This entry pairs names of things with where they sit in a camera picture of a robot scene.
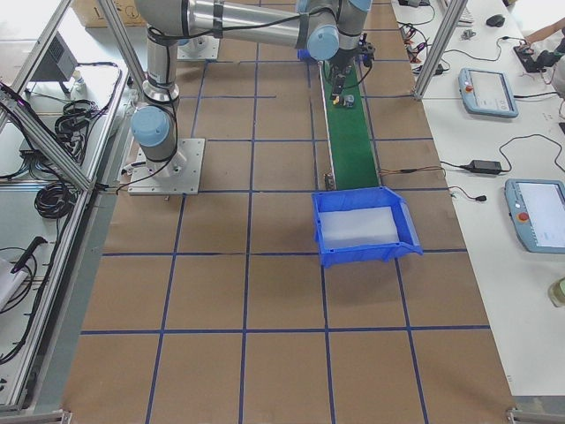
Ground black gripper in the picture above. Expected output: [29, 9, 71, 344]
[328, 50, 356, 95]

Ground yellow push button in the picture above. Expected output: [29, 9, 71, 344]
[332, 95, 356, 109]

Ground blue bin left side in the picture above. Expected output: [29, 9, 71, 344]
[297, 49, 311, 62]

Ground blue bin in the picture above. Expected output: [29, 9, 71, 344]
[297, 49, 311, 62]
[312, 186, 423, 269]

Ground green conveyor belt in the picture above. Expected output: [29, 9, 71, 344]
[319, 63, 380, 190]

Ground far teach pendant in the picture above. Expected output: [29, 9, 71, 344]
[458, 68, 519, 118]

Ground teach pendant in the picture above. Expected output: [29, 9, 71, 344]
[504, 178, 564, 254]
[458, 68, 519, 118]

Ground black computer mouse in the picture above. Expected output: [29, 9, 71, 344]
[486, 14, 506, 27]

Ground blue bin right side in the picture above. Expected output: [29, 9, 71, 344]
[312, 186, 423, 269]

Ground white foam pad right bin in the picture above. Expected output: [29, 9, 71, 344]
[320, 207, 399, 249]

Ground black power adapter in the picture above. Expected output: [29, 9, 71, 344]
[460, 160, 503, 175]

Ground near teach pendant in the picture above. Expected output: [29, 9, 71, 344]
[504, 178, 564, 254]

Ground aluminium frame post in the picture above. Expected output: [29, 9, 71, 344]
[413, 0, 467, 100]

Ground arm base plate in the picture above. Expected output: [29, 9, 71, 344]
[177, 36, 220, 62]
[126, 139, 205, 195]

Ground coiled black cables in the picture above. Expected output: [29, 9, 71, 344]
[34, 183, 72, 221]

